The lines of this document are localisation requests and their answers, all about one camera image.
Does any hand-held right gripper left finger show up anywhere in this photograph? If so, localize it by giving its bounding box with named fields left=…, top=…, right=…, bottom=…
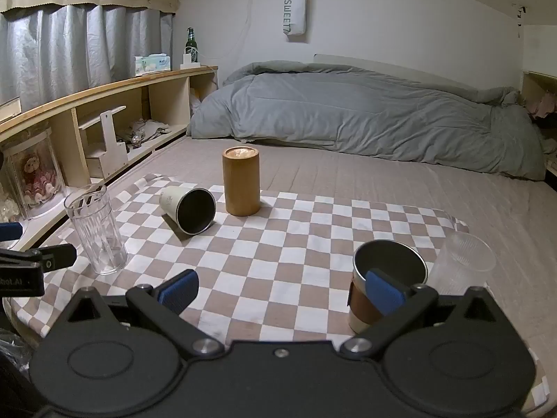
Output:
left=48, top=269, right=226, bottom=360

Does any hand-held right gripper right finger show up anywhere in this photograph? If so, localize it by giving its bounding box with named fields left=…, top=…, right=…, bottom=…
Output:
left=340, top=269, right=518, bottom=360

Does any white cup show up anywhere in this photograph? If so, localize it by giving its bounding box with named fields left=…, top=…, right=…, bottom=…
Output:
left=159, top=185, right=217, bottom=235

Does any steel cup with brown sleeve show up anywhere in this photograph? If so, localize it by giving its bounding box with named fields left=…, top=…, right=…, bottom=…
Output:
left=347, top=240, right=429, bottom=335

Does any clear plastic cup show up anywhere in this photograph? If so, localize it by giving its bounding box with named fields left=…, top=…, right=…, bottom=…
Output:
left=428, top=231, right=497, bottom=297

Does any bamboo cylinder cup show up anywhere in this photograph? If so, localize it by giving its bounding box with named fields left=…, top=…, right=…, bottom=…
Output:
left=222, top=145, right=261, bottom=217

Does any clear glass tumbler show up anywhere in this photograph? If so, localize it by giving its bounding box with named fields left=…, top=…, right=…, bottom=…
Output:
left=64, top=184, right=128, bottom=276

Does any doll in clear box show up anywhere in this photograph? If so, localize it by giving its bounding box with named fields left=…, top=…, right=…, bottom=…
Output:
left=1, top=127, right=67, bottom=221

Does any clear plastic bag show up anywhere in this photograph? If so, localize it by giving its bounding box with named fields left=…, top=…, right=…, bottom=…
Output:
left=0, top=328, right=38, bottom=360

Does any checkered cloth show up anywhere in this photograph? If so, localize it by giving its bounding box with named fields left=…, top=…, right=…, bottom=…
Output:
left=3, top=173, right=550, bottom=417

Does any grey crumpled cloth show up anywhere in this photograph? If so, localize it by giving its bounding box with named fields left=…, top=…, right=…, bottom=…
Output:
left=117, top=118, right=174, bottom=145

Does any wooden shelf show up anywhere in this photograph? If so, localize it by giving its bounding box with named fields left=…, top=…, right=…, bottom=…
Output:
left=0, top=65, right=219, bottom=251

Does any grey duvet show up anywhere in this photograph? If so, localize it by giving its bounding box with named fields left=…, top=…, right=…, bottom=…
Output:
left=187, top=60, right=547, bottom=182

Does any grey curtain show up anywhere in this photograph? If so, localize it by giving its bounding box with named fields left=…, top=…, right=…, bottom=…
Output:
left=0, top=2, right=175, bottom=113

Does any tissue pack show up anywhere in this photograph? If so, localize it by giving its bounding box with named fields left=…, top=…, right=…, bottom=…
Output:
left=133, top=53, right=172, bottom=75

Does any pink cloth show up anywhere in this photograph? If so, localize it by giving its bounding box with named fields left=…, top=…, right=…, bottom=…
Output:
left=523, top=93, right=554, bottom=119

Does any green glass bottle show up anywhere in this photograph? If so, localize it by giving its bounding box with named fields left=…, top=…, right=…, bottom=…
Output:
left=185, top=27, right=198, bottom=65

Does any white tote bag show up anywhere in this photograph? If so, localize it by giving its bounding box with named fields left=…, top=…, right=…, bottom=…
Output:
left=284, top=0, right=309, bottom=36

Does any white wall cable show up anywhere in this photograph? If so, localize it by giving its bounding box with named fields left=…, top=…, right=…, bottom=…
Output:
left=198, top=0, right=257, bottom=60

